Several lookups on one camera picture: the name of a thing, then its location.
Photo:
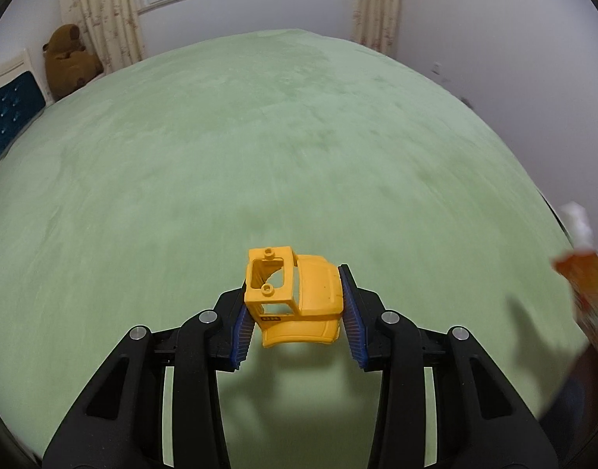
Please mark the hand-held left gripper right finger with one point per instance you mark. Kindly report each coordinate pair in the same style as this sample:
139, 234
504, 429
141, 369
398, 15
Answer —
353, 322

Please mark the white headboard blue tufted panel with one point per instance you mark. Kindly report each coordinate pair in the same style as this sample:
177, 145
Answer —
10, 112

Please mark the white crumpled paper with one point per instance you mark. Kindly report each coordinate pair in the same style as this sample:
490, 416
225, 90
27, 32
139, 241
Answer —
577, 224

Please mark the green bed blanket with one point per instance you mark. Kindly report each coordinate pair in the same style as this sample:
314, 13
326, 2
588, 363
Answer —
279, 132

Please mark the cream floral curtain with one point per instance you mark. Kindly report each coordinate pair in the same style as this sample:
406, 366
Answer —
377, 5
108, 10

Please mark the orange snack packet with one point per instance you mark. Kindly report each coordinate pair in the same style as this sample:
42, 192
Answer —
589, 293

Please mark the yellow toy truck cab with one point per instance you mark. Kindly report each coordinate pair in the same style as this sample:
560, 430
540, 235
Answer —
313, 293

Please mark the brown plush bear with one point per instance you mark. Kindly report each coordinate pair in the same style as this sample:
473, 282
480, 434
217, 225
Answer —
69, 63

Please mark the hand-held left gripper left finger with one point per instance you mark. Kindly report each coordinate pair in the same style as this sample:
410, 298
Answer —
242, 337

